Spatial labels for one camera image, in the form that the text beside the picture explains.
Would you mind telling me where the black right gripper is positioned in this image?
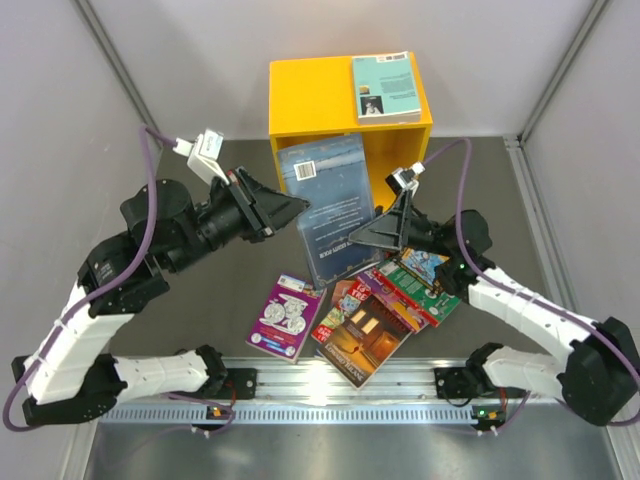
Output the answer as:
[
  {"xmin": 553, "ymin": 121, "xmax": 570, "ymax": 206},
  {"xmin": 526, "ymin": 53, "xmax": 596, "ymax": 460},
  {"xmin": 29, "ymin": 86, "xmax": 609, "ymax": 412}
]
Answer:
[{"xmin": 336, "ymin": 190, "xmax": 457, "ymax": 260}]

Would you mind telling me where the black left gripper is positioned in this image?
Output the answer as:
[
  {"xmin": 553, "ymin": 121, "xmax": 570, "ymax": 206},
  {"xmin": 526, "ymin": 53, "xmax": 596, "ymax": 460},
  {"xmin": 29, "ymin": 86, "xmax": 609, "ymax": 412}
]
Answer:
[{"xmin": 165, "ymin": 165, "xmax": 311, "ymax": 276}]

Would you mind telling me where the black blue treehouse book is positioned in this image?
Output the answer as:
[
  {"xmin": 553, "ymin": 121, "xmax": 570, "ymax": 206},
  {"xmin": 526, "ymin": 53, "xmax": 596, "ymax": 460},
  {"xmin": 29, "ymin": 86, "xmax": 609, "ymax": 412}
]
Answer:
[{"xmin": 399, "ymin": 248, "xmax": 448, "ymax": 295}]

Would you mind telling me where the dark blue paperback book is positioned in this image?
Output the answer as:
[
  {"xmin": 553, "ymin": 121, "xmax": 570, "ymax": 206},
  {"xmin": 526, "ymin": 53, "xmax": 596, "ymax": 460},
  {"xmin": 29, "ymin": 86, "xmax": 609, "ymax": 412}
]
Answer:
[{"xmin": 277, "ymin": 134, "xmax": 382, "ymax": 290}]

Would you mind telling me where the purple Roald Dahl book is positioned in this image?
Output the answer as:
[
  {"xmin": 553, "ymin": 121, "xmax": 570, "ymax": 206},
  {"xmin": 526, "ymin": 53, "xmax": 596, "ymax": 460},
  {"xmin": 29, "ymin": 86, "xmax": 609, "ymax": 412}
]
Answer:
[{"xmin": 356, "ymin": 269, "xmax": 428, "ymax": 333}]

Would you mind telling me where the teal paperback book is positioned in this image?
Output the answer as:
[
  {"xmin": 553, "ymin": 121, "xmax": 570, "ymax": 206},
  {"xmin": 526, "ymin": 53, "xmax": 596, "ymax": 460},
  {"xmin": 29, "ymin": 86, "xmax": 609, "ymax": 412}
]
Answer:
[{"xmin": 351, "ymin": 51, "xmax": 422, "ymax": 125}]

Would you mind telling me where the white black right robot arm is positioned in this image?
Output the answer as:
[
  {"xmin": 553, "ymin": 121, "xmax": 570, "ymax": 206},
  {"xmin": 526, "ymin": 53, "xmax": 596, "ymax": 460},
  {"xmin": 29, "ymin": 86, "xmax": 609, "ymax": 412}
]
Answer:
[{"xmin": 349, "ymin": 192, "xmax": 639, "ymax": 426}]

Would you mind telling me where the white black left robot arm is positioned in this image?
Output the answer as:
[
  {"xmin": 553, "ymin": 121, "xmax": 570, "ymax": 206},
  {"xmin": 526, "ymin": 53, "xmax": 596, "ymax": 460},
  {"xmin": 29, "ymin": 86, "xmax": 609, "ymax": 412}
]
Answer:
[{"xmin": 11, "ymin": 167, "xmax": 310, "ymax": 431}]

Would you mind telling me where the red 13-storey treehouse book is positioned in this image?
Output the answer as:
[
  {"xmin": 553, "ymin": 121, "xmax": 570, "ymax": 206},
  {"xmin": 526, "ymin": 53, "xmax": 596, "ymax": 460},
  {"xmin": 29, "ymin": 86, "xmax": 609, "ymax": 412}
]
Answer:
[{"xmin": 311, "ymin": 278, "xmax": 370, "ymax": 344}]

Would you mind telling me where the green red paperback book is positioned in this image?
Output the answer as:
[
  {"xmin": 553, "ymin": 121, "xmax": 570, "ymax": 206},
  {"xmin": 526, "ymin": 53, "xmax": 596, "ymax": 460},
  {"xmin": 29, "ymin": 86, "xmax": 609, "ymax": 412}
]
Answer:
[{"xmin": 374, "ymin": 259, "xmax": 460, "ymax": 327}]

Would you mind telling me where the dark orange Edward Tulane book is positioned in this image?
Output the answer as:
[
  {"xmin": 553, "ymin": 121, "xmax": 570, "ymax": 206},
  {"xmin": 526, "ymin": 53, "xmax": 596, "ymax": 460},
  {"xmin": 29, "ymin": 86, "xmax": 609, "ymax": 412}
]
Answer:
[{"xmin": 320, "ymin": 295, "xmax": 412, "ymax": 389}]

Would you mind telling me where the yellow wooden cubby shelf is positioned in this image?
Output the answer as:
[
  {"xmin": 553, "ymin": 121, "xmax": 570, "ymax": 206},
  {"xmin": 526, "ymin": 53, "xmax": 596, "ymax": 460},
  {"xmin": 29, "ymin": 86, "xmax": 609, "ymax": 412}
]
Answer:
[{"xmin": 269, "ymin": 53, "xmax": 433, "ymax": 207}]

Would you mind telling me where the purple white paperback book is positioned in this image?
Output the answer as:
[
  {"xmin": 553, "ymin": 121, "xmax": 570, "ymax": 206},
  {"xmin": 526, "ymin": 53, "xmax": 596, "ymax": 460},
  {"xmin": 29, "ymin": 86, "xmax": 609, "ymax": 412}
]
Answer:
[{"xmin": 245, "ymin": 274, "xmax": 326, "ymax": 364}]

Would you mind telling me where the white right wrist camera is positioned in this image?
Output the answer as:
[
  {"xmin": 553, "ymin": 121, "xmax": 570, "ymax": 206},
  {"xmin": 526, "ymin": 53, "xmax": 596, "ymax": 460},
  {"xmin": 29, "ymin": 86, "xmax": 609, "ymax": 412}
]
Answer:
[{"xmin": 385, "ymin": 162, "xmax": 425, "ymax": 195}]

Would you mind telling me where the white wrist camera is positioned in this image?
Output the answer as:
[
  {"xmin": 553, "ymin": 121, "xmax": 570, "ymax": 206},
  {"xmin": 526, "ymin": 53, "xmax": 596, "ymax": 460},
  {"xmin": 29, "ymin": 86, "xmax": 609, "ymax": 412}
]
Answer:
[
  {"xmin": 385, "ymin": 162, "xmax": 425, "ymax": 195},
  {"xmin": 173, "ymin": 129, "xmax": 229, "ymax": 185}
]

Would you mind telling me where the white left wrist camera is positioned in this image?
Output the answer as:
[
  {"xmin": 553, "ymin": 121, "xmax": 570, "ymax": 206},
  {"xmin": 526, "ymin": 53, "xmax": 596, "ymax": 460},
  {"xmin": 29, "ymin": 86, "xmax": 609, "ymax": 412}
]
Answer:
[{"xmin": 173, "ymin": 129, "xmax": 229, "ymax": 185}]

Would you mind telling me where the aluminium corner frame post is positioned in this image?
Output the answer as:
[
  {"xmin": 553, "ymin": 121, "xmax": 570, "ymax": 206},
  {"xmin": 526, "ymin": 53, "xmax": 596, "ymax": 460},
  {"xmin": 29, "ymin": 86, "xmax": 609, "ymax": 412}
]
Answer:
[{"xmin": 516, "ymin": 0, "xmax": 612, "ymax": 147}]

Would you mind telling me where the aluminium mounting rail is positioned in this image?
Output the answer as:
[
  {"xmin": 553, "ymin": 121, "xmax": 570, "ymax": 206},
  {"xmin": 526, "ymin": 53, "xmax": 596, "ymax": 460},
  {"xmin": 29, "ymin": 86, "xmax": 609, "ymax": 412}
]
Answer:
[{"xmin": 82, "ymin": 357, "xmax": 626, "ymax": 426}]

